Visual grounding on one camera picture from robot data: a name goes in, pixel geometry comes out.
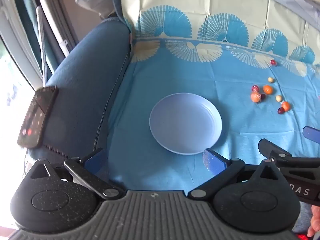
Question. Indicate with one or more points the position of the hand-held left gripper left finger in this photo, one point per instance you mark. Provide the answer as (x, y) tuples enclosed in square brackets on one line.
[(96, 161)]

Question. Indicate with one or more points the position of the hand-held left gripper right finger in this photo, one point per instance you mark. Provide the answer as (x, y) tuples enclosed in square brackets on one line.
[(212, 161)]

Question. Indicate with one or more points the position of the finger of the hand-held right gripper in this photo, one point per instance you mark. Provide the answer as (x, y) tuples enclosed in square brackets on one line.
[(271, 148), (312, 133)]

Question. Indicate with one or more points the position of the bare orange mandarin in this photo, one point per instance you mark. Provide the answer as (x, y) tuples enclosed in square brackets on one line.
[(285, 105), (267, 89)]

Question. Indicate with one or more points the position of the light purple plate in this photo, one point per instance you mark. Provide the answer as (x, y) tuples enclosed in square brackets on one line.
[(185, 123)]

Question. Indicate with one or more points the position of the dark red date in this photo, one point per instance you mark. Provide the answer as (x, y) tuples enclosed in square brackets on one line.
[(263, 97), (280, 110)]

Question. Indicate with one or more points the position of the plastic-wrapped orange mandarin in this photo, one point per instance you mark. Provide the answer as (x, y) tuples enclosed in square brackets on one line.
[(255, 97)]

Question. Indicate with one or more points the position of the person's right hand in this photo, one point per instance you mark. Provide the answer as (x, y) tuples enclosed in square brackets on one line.
[(315, 222)]

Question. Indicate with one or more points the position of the plastic-wrapped red date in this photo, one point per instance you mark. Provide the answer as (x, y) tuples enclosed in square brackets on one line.
[(255, 88)]

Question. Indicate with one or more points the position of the black smartphone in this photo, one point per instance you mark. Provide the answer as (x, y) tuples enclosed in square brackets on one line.
[(35, 117)]

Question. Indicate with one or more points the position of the blue sofa armrest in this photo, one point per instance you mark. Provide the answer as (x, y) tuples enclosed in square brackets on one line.
[(85, 85)]

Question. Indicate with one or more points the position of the blue fan-print sheet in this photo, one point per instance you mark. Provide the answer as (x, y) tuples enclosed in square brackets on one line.
[(200, 67)]

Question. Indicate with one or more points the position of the teal curtain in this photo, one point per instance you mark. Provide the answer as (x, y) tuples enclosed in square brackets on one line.
[(30, 12)]

